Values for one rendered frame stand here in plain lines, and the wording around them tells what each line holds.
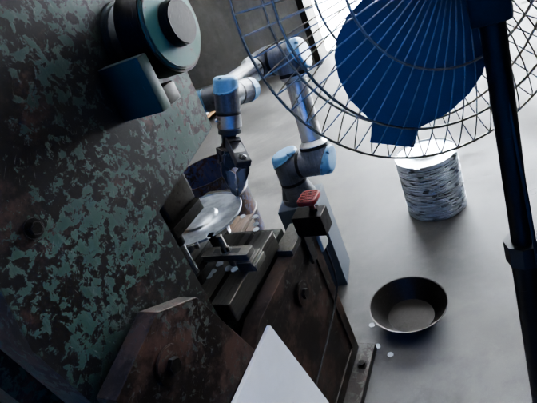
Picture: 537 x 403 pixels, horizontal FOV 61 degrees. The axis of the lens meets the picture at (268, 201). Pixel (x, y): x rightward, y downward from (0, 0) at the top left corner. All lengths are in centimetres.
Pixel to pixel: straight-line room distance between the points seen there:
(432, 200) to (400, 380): 93
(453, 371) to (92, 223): 129
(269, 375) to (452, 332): 87
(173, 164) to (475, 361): 122
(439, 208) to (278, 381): 139
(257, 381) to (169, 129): 62
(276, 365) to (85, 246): 59
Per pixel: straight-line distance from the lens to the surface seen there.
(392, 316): 196
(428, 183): 228
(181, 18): 98
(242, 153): 133
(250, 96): 144
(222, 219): 136
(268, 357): 121
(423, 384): 174
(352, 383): 176
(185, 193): 128
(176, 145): 109
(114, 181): 94
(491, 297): 198
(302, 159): 184
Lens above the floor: 138
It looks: 27 degrees down
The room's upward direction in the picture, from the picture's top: 23 degrees counter-clockwise
